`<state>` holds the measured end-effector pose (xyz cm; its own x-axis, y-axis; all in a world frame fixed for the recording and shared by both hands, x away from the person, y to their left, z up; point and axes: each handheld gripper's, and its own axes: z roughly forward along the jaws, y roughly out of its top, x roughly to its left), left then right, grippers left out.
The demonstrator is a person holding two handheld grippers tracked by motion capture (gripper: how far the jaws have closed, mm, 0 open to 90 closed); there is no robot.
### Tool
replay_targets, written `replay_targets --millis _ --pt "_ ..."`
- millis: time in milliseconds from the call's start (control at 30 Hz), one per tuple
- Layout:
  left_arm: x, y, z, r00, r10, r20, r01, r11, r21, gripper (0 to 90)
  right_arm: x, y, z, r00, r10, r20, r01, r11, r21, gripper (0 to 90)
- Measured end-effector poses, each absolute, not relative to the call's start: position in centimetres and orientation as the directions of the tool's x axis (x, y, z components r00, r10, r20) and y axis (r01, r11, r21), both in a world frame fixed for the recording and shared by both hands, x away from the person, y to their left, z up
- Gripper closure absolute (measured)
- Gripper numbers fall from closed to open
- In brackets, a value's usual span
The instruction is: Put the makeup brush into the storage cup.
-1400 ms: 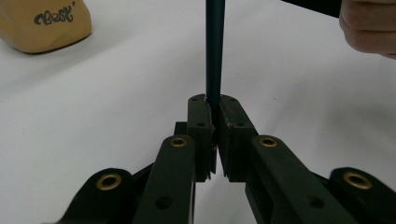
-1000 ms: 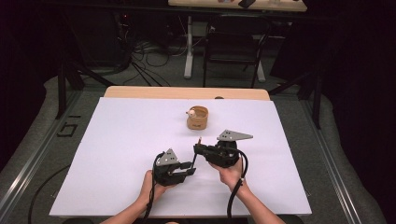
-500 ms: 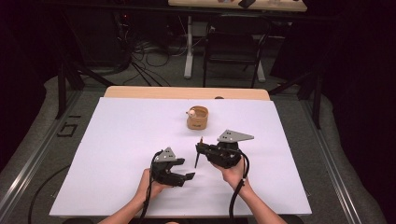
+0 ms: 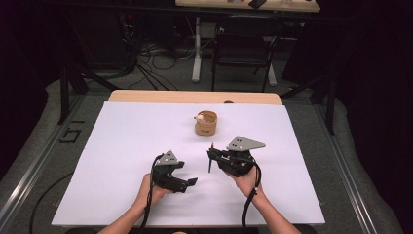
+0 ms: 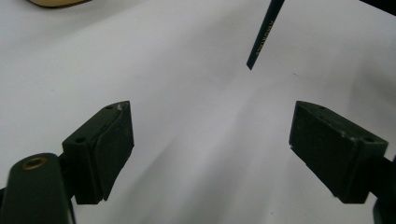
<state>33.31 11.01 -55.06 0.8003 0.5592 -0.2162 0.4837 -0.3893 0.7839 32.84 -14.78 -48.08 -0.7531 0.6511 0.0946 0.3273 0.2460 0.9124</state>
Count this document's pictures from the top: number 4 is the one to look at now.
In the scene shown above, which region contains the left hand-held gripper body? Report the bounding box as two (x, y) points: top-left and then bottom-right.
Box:
(152, 149), (189, 194)

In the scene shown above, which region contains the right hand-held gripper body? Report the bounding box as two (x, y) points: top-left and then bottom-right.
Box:
(216, 135), (267, 178)

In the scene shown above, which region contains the black pencil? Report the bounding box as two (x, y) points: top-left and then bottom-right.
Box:
(207, 141), (215, 175)

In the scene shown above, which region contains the round wooden pen holder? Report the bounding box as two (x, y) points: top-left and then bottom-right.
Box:
(194, 110), (219, 137)

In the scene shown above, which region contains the person's left hand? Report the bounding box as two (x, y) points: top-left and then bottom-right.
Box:
(137, 173), (173, 208)

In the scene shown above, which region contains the person's right hand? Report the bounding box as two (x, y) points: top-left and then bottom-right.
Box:
(224, 168), (265, 204)

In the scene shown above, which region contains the white board sheet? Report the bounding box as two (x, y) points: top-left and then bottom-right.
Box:
(51, 100), (326, 228)

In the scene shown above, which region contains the white table leg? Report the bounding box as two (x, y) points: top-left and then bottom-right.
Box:
(266, 62), (278, 87)
(191, 16), (203, 83)

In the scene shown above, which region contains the black folding chair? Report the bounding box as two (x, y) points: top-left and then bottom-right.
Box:
(211, 14), (283, 93)

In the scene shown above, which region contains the black metal stand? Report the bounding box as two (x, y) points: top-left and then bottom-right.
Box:
(57, 61), (122, 126)
(280, 72), (336, 136)

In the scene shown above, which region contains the black device on table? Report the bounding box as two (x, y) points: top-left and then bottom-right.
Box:
(247, 0), (268, 10)

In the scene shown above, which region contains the wooden background table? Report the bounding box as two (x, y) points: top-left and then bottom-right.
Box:
(174, 0), (321, 14)

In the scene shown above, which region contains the left hand-held gripper cable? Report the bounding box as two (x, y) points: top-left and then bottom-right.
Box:
(139, 153), (165, 234)

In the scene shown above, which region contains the hand-held gripper cable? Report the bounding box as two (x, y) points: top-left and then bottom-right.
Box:
(241, 159), (263, 230)
(139, 153), (165, 234)

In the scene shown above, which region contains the right hand-held gripper cable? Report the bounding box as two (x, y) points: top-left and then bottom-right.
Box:
(241, 159), (263, 230)

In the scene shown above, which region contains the bundle of floor cables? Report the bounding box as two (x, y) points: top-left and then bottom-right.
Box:
(121, 13), (215, 92)

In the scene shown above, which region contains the aluminium floor rail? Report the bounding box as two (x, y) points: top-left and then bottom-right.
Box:
(313, 102), (378, 234)
(0, 94), (86, 228)

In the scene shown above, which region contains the black floor cable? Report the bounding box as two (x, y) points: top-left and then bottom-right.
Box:
(28, 172), (74, 234)

